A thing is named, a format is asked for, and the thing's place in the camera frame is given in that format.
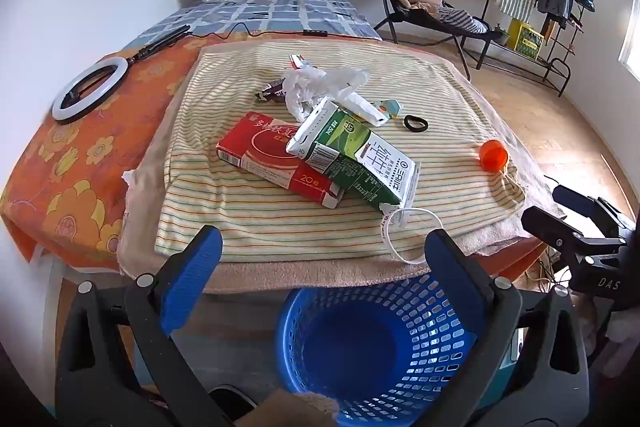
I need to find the yellow crate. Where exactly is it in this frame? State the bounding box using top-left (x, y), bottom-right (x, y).
top-left (506, 19), bottom-right (546, 60)

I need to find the striped garment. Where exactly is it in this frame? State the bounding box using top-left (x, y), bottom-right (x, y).
top-left (437, 7), bottom-right (493, 36)

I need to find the orange plastic cap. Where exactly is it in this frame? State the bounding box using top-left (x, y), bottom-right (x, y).
top-left (479, 139), bottom-right (510, 171)

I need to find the striped yellow cloth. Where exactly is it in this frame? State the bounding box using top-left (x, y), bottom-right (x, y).
top-left (154, 42), bottom-right (528, 264)

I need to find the beige towel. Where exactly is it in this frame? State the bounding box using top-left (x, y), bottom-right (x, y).
top-left (117, 39), bottom-right (566, 295)

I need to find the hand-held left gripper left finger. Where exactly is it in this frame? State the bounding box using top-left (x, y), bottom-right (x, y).
top-left (55, 225), bottom-right (261, 427)

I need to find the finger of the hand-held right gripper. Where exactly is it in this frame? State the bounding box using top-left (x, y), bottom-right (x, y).
top-left (521, 206), bottom-right (626, 268)
top-left (552, 184), bottom-right (636, 238)

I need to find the white plastic strap loop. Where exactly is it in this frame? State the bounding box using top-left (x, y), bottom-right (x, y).
top-left (380, 207), bottom-right (446, 265)

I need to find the white colourful printed wrapper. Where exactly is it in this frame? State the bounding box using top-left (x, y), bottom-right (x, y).
top-left (345, 93), bottom-right (387, 128)

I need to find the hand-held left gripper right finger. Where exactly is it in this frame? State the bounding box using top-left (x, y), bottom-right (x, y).
top-left (424, 228), bottom-right (591, 427)

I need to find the blue plastic basket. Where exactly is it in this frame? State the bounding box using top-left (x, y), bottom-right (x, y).
top-left (275, 274), bottom-right (506, 427)

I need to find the person's left shoe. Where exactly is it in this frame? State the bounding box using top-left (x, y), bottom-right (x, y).
top-left (207, 384), bottom-right (256, 423)

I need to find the black cable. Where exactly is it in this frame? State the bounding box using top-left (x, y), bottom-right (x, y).
top-left (192, 23), bottom-right (306, 40)

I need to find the orange floral blanket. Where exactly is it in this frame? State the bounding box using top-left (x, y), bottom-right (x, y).
top-left (0, 32), bottom-right (551, 275)

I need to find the black clothes rack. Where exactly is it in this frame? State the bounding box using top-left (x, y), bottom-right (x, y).
top-left (477, 0), bottom-right (593, 98)

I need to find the green milk carton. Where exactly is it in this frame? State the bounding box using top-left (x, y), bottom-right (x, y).
top-left (286, 96), bottom-right (422, 212)

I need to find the blue checked bedsheet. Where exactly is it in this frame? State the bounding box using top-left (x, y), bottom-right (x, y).
top-left (122, 0), bottom-right (383, 52)

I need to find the dark candy wrapper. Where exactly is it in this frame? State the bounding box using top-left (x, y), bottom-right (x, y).
top-left (255, 81), bottom-right (287, 102)

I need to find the ring light with black stand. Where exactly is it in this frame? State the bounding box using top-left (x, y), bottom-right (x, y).
top-left (51, 24), bottom-right (193, 124)

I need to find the red cardboard box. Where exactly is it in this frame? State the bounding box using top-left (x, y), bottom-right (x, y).
top-left (216, 111), bottom-right (346, 209)

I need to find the clear plastic bag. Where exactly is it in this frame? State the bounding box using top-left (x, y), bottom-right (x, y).
top-left (281, 67), bottom-right (371, 122)

